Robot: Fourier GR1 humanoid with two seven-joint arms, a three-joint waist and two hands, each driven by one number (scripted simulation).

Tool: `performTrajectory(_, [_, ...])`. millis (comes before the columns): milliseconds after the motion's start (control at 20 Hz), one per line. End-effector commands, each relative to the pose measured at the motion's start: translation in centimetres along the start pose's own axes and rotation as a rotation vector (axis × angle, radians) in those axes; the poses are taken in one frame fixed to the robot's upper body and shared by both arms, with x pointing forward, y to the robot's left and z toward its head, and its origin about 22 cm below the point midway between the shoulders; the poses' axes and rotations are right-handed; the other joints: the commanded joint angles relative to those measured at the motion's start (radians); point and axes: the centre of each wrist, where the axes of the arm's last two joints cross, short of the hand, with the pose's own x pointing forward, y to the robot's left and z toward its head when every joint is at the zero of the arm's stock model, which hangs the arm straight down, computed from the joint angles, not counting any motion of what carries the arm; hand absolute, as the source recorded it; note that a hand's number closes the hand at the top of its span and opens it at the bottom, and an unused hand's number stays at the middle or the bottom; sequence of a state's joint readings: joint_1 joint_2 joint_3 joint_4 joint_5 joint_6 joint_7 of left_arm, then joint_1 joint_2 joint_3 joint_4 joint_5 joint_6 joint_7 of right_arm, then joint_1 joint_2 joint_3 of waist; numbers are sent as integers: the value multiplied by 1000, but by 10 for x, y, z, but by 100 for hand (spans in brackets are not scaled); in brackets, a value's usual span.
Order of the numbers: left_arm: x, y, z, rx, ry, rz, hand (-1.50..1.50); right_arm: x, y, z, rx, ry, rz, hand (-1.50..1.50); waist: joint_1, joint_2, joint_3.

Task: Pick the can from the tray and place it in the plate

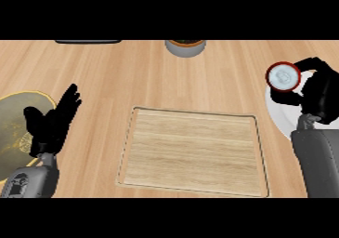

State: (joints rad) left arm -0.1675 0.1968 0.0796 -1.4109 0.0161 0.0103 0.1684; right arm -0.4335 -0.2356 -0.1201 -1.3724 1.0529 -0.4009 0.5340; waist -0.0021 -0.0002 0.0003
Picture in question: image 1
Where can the white plate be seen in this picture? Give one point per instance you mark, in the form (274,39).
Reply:
(281,113)

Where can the dark flat appliance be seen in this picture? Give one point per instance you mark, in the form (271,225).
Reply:
(87,41)

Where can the wooden tray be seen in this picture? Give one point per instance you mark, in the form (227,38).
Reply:
(194,152)

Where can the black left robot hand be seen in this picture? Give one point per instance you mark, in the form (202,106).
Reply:
(55,122)

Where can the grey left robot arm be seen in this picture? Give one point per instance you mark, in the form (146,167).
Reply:
(31,181)

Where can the red-rimmed can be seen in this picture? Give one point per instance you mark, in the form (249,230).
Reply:
(283,76)

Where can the olive yellow-rimmed plate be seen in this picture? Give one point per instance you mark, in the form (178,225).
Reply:
(10,136)

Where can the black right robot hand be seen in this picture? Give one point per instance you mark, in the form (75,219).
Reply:
(323,93)

